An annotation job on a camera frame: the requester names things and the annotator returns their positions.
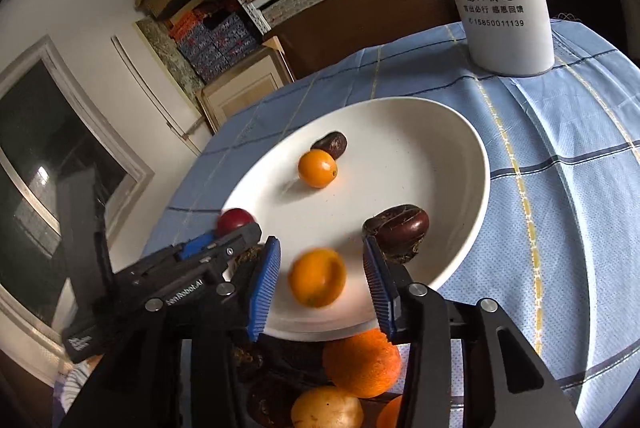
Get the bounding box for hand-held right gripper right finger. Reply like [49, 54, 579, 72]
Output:
[362, 235, 583, 428]

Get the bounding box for white framed window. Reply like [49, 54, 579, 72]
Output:
[0, 33, 156, 389]

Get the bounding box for grey marble slab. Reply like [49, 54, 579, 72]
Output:
[135, 17, 206, 109]

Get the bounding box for brown wooden board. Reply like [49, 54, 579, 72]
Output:
[272, 0, 468, 79]

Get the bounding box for stack of blue patterned boxes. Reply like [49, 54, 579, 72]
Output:
[170, 11, 261, 84]

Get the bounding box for dark red plum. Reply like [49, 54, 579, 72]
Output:
[216, 207, 256, 239]

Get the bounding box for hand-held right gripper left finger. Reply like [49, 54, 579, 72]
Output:
[62, 235, 282, 428]

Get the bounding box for orange patterned box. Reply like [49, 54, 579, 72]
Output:
[167, 6, 211, 39]

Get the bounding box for pale yellow tangerine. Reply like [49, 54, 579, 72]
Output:
[291, 385, 365, 428]

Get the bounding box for white plate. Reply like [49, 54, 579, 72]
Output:
[218, 97, 492, 343]

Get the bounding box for light wood cabinet door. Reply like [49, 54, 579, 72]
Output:
[197, 36, 296, 131]

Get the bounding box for blue checked tablecloth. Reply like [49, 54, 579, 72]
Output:
[142, 19, 640, 428]

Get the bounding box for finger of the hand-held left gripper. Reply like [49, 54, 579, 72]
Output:
[117, 232, 218, 281]
[130, 222, 263, 304]

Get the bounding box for orange tangerine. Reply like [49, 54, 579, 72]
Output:
[375, 394, 405, 428]
[322, 328, 403, 399]

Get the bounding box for small orange kumquat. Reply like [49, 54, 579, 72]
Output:
[287, 248, 348, 309]
[297, 149, 339, 189]

